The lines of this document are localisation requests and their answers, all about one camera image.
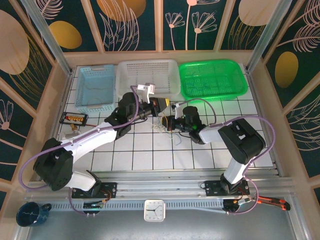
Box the orange black utility knife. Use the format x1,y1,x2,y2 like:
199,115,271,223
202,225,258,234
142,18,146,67
257,196,292,211

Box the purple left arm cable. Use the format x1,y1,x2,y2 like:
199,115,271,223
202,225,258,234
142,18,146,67
18,85,140,217

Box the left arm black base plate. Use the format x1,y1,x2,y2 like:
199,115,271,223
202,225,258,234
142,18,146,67
71,182,118,198

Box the dark blue mug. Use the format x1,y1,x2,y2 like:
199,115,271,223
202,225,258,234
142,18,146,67
16,201,53,228

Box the aluminium frame post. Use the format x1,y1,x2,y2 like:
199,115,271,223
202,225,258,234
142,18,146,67
245,0,288,74
20,0,74,76

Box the silver metal fitting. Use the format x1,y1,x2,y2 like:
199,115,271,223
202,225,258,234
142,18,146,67
61,129,81,141

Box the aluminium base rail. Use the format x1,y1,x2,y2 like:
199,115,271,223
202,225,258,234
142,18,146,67
24,169,295,202

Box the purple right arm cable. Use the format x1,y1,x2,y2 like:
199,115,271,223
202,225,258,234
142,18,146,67
177,99,276,216

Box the slotted grey cable duct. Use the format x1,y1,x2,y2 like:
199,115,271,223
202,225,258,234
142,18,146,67
48,199,226,212

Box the white plastic basket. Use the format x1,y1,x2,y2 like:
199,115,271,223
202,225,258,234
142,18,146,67
115,59,181,103

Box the black terminal block, orange levers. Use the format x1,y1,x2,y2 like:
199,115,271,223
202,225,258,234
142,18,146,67
59,112,89,126

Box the white square clock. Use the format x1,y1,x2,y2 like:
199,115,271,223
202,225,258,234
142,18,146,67
143,199,166,223

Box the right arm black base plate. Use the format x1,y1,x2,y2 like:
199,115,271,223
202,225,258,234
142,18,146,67
204,180,251,197

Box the green plastic basket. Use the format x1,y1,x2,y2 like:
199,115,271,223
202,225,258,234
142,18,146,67
178,58,249,103

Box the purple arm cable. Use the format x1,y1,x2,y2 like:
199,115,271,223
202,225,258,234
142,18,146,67
177,99,276,216
18,85,140,217

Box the light blue plastic basket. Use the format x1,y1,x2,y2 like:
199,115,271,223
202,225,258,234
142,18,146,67
74,64,117,115

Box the black controller board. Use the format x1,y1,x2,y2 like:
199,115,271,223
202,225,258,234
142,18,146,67
83,201,104,210
223,198,252,214

